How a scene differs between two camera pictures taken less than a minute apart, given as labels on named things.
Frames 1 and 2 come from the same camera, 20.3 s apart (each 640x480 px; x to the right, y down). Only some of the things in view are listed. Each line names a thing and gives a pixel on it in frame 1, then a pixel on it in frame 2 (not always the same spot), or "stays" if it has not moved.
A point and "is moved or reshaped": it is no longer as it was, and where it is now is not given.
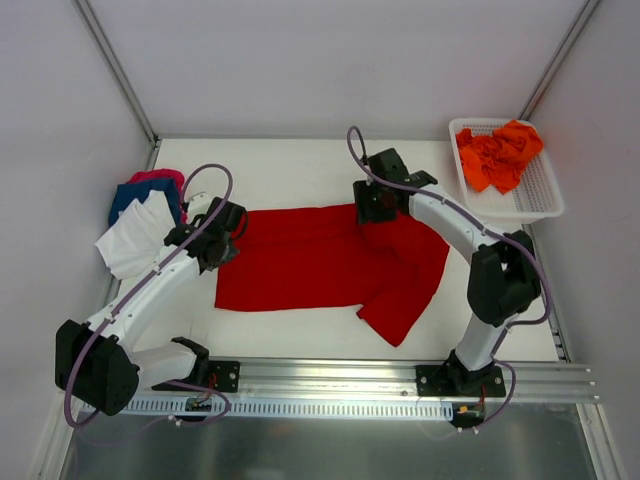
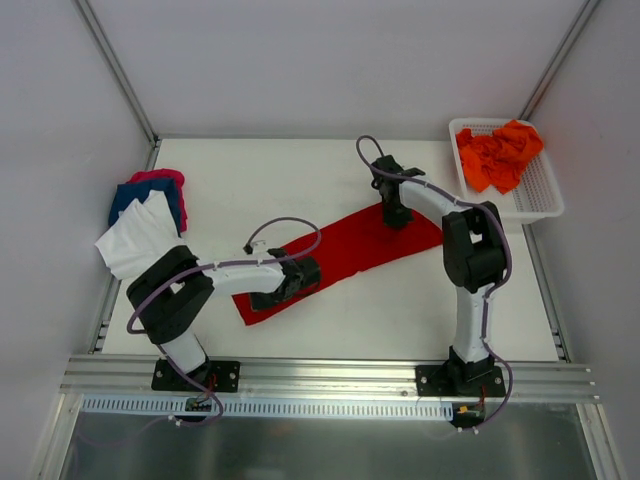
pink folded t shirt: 164,174 stays
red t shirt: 298,257 is moved or reshaped
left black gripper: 232,220 → 267,301
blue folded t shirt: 128,192 stays
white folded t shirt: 136,241 stays
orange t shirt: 498,158 stays
